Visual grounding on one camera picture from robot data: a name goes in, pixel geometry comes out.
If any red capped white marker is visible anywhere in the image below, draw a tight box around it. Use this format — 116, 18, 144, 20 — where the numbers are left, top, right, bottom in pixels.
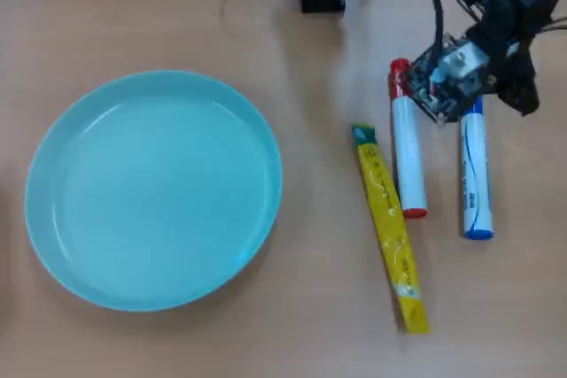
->
388, 58, 430, 220

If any black cable bundle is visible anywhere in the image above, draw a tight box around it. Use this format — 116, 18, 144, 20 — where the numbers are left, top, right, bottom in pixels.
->
529, 13, 567, 36

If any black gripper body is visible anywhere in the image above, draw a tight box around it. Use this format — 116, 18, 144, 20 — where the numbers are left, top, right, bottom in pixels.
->
466, 0, 533, 66

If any light blue round plate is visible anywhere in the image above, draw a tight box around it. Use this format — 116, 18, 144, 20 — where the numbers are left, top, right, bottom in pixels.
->
24, 69, 284, 313

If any yellow stick packet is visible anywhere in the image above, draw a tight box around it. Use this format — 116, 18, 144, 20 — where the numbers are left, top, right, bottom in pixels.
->
351, 123, 431, 336

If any wrist camera with white bracket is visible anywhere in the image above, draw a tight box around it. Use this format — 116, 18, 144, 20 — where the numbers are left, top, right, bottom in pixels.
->
406, 34, 495, 126

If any thick black camera cable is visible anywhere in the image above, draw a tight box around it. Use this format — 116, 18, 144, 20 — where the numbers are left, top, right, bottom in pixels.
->
414, 0, 447, 54

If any blue capped white marker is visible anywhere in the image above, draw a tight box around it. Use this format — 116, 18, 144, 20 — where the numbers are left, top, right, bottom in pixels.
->
459, 95, 495, 241

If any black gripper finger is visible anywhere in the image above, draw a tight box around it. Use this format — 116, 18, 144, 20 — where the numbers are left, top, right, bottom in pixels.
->
494, 47, 541, 118

